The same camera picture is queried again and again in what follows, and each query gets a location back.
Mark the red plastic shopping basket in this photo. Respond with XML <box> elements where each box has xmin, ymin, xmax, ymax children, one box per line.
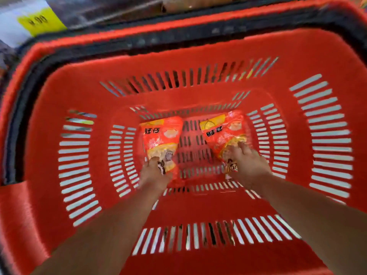
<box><xmin>0</xmin><ymin>0</ymin><xmax>367</xmax><ymax>275</ymax></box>

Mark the red Wangzai snack bag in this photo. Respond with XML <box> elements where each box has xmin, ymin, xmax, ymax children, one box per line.
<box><xmin>140</xmin><ymin>116</ymin><xmax>184</xmax><ymax>188</ymax></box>
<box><xmin>200</xmin><ymin>110</ymin><xmax>250</xmax><ymax>181</ymax></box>

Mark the person's left forearm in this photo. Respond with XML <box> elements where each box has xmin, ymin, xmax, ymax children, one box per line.
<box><xmin>30</xmin><ymin>186</ymin><xmax>164</xmax><ymax>275</ymax></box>

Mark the brown cardboard box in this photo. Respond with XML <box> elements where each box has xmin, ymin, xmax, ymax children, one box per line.
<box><xmin>162</xmin><ymin>0</ymin><xmax>233</xmax><ymax>13</ymax></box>

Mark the person's right forearm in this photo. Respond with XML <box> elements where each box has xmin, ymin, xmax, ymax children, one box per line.
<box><xmin>258</xmin><ymin>174</ymin><xmax>367</xmax><ymax>275</ymax></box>

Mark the person's right hand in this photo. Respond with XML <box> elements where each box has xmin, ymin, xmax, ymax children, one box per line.
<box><xmin>223</xmin><ymin>141</ymin><xmax>273</xmax><ymax>191</ymax></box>

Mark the person's left hand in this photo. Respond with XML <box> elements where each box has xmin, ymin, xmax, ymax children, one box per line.
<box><xmin>138</xmin><ymin>157</ymin><xmax>174</xmax><ymax>195</ymax></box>

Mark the grey store shelving unit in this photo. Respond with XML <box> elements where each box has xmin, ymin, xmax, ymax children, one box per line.
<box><xmin>0</xmin><ymin>0</ymin><xmax>316</xmax><ymax>52</ymax></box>

